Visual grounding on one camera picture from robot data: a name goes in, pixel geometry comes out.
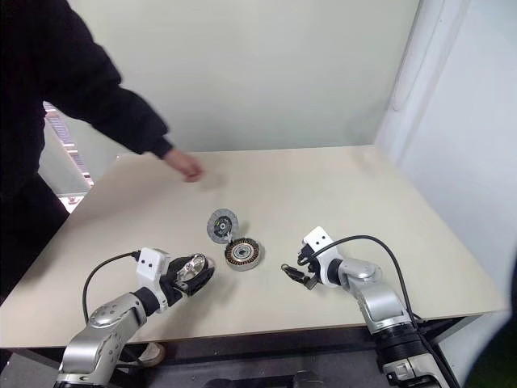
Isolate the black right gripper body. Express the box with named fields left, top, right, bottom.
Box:
left=296, top=241, right=322, bottom=291

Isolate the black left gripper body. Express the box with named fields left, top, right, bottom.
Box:
left=160, top=269, right=194, bottom=307

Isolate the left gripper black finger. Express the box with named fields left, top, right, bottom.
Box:
left=187, top=260, right=216, bottom=299
left=167, top=253, right=195, bottom=280

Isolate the silver spoked wheel rim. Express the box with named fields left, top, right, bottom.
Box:
left=174, top=253, right=210, bottom=284

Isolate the motor stator with copper windings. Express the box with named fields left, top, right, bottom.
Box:
left=223, top=238, right=266, bottom=273

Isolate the grey brake disc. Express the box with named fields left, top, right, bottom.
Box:
left=207, top=207, right=240, bottom=245

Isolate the person's bare hand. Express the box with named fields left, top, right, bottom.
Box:
left=164, top=148, right=204, bottom=182

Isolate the white shoe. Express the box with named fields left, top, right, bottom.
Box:
left=137, top=342, right=167, bottom=368

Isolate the frosted glass panel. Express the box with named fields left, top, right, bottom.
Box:
left=38, top=100, right=122, bottom=203

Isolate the person in black clothing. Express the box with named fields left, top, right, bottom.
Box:
left=0, top=0, right=124, bottom=302

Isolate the dark blurred foreground shape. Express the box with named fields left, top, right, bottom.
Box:
left=476, top=242, right=517, bottom=388

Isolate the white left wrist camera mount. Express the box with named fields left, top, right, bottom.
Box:
left=135, top=247, right=171, bottom=311

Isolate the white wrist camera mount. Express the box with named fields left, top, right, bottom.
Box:
left=135, top=247, right=171, bottom=311
left=302, top=226, right=338, bottom=289

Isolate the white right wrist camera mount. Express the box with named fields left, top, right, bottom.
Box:
left=302, top=226, right=338, bottom=289

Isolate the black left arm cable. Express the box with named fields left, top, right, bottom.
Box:
left=82, top=251, right=141, bottom=327

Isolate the black table frame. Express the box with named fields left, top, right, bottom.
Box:
left=0, top=314, right=485, bottom=388

